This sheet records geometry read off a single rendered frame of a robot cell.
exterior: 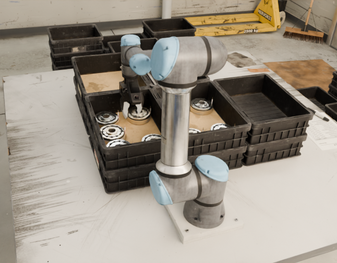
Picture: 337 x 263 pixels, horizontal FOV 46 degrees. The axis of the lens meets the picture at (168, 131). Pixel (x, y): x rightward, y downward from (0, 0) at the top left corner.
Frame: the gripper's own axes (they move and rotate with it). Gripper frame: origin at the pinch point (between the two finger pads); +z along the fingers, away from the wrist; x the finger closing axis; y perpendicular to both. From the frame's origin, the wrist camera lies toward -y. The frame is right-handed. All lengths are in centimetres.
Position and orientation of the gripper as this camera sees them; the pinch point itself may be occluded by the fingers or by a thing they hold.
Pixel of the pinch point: (132, 116)
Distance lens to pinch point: 173.5
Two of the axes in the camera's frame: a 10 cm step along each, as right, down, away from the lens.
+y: -3.7, -5.5, 7.5
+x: -9.3, 1.8, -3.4
